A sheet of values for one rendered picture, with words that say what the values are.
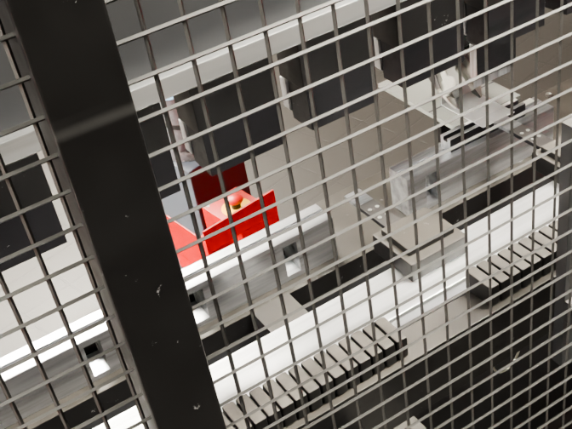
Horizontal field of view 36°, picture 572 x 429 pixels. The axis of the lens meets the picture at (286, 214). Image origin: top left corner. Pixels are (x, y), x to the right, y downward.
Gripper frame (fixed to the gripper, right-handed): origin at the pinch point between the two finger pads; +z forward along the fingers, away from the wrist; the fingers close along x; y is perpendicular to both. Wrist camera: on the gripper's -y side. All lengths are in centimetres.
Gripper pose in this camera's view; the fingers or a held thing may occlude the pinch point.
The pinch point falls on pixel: (464, 99)
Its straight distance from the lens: 193.9
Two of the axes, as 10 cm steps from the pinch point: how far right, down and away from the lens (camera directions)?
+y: 2.9, -1.8, -9.4
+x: 8.4, -4.1, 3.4
